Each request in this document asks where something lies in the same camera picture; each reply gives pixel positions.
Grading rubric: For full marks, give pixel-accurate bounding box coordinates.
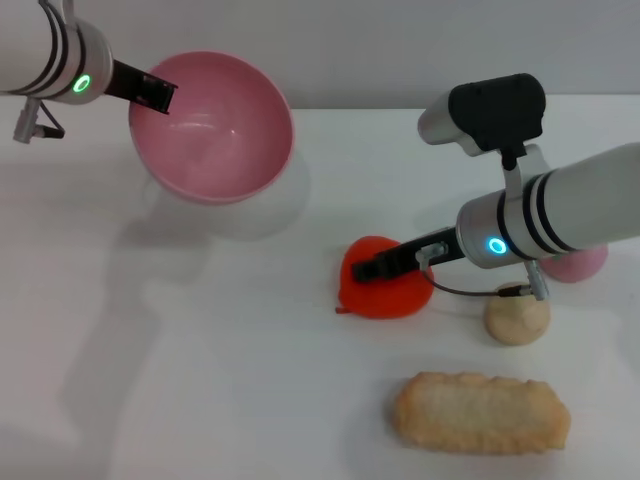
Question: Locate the right arm connector cable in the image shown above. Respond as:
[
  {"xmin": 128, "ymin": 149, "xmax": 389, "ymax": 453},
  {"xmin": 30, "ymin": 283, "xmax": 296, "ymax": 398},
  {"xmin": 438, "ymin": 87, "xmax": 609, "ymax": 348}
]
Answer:
[{"xmin": 416, "ymin": 241, "xmax": 550, "ymax": 302}]

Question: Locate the beige round toy bun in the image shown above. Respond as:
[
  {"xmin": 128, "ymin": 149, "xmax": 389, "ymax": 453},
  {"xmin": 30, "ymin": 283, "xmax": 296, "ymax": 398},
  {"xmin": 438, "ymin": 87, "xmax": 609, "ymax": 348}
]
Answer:
[{"xmin": 483, "ymin": 293, "xmax": 551, "ymax": 346}]

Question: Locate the golden rectangular toy bread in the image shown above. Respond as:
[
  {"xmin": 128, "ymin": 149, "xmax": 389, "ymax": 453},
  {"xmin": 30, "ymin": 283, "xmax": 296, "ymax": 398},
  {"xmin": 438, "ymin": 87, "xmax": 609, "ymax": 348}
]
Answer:
[{"xmin": 392, "ymin": 370, "xmax": 571, "ymax": 455}]

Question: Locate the arm connector cable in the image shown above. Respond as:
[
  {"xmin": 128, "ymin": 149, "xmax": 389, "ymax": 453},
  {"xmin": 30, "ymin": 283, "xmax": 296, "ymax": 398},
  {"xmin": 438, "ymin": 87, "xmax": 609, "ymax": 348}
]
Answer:
[
  {"xmin": 416, "ymin": 241, "xmax": 550, "ymax": 302},
  {"xmin": 13, "ymin": 94, "xmax": 67, "ymax": 144}
]

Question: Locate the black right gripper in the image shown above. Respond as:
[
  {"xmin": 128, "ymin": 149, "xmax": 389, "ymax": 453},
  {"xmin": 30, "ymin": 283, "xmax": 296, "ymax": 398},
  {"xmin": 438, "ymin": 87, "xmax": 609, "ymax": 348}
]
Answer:
[{"xmin": 352, "ymin": 227, "xmax": 464, "ymax": 282}]

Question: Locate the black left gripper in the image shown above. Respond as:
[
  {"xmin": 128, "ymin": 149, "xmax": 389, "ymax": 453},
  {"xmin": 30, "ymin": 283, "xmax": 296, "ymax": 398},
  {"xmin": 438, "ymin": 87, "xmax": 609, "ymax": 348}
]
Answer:
[{"xmin": 107, "ymin": 59, "xmax": 180, "ymax": 115}]

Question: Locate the left arm connector cable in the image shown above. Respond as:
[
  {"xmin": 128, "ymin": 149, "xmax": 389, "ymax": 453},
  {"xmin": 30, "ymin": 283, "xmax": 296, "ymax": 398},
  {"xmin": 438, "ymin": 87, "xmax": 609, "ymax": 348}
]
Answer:
[{"xmin": 13, "ymin": 94, "xmax": 67, "ymax": 144}]

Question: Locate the pink plastic bowl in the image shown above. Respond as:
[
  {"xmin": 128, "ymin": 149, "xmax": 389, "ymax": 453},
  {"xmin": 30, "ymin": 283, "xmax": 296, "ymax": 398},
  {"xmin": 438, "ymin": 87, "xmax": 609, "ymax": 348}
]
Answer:
[{"xmin": 128, "ymin": 50, "xmax": 295, "ymax": 205}]

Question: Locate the orange toy fruit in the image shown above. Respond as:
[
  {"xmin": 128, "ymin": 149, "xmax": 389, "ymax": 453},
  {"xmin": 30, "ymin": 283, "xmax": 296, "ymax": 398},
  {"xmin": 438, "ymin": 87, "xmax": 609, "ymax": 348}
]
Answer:
[{"xmin": 334, "ymin": 236, "xmax": 434, "ymax": 320}]

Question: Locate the pink toy peach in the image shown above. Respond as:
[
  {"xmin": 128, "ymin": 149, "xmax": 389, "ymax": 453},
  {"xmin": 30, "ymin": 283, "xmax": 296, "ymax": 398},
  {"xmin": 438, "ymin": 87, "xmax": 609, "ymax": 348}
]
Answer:
[{"xmin": 542, "ymin": 243, "xmax": 610, "ymax": 284}]

